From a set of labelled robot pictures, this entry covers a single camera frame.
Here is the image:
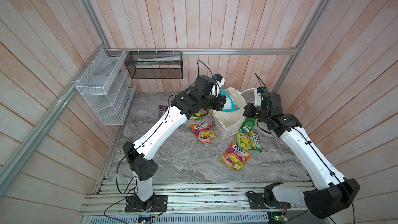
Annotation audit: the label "Fox's fruits bag front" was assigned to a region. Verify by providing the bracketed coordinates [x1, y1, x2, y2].
[219, 142, 251, 171]

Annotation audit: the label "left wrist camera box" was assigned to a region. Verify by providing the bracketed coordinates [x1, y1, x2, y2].
[211, 74, 225, 96]

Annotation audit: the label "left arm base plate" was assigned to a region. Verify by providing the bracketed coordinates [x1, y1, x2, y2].
[125, 194, 168, 213]

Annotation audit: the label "aluminium frame rails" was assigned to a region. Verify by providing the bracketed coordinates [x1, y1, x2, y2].
[1, 0, 320, 197]

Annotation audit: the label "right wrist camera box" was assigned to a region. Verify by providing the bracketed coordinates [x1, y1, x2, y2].
[254, 86, 268, 108]

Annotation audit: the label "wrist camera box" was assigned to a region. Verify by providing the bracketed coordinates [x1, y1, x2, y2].
[211, 74, 225, 96]
[254, 86, 268, 108]

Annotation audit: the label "white printed paper bag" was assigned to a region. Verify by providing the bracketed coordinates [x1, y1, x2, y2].
[211, 87, 247, 139]

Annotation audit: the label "purple Fox's berries candy bag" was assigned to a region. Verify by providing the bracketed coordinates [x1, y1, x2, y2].
[159, 105, 169, 118]

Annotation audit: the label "teal snack packet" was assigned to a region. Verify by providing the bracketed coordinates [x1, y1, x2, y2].
[220, 89, 240, 113]

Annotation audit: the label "black mesh wall basket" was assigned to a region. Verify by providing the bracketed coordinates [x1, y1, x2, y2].
[124, 51, 183, 79]

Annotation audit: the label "green circuit board right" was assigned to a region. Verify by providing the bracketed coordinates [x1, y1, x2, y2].
[267, 212, 288, 224]

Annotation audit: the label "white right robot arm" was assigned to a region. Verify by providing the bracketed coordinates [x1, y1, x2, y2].
[243, 87, 360, 219]

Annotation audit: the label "green circuit board left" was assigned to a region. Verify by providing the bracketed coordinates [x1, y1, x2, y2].
[137, 216, 153, 224]

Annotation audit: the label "yellow green Fox's bag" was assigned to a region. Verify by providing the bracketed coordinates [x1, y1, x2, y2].
[235, 132, 262, 152]

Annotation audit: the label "slotted aluminium base rail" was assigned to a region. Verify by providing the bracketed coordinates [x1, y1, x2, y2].
[78, 183, 341, 224]

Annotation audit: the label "small green candy bag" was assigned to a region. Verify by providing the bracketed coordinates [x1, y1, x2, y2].
[239, 118, 257, 133]

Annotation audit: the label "green Fox's spring tea bag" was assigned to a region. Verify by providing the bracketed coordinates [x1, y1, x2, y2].
[189, 110, 210, 120]

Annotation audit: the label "white wire wall shelf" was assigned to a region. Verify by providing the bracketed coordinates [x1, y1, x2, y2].
[76, 49, 136, 125]

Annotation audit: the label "green circuit board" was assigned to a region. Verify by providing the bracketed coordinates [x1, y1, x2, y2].
[267, 212, 288, 224]
[137, 216, 153, 224]

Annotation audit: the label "fox's fruits bag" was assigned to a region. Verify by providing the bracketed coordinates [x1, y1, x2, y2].
[190, 122, 216, 144]
[219, 142, 251, 171]

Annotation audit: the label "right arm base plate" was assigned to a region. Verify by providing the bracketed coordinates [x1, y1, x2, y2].
[245, 191, 291, 209]

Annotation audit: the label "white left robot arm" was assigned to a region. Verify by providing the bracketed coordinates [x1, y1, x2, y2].
[123, 74, 226, 211]

